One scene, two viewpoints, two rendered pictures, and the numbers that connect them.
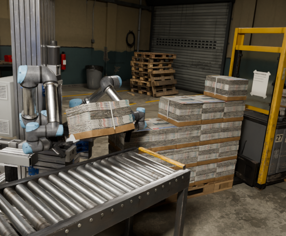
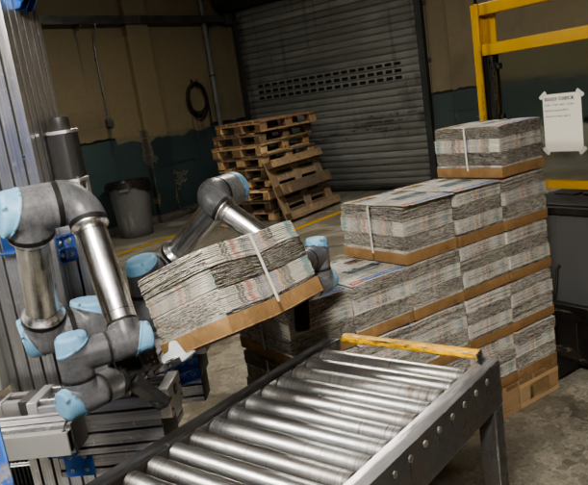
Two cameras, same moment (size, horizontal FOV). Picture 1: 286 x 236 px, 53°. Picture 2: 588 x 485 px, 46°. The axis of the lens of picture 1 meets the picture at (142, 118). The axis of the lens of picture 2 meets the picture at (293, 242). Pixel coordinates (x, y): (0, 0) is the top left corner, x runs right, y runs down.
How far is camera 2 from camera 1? 0.30 m
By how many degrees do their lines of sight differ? 5
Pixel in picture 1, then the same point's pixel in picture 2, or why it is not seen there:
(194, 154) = (459, 324)
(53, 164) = (131, 432)
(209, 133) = (479, 265)
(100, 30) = (122, 93)
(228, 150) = (530, 295)
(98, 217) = not seen: outside the picture
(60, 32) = not seen: hidden behind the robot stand
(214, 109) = (480, 205)
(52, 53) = (63, 150)
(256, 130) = (578, 236)
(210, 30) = (379, 38)
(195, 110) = (438, 216)
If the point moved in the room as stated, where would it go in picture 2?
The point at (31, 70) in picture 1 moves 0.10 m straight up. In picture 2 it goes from (33, 195) to (24, 154)
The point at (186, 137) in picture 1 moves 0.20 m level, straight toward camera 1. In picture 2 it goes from (431, 287) to (439, 302)
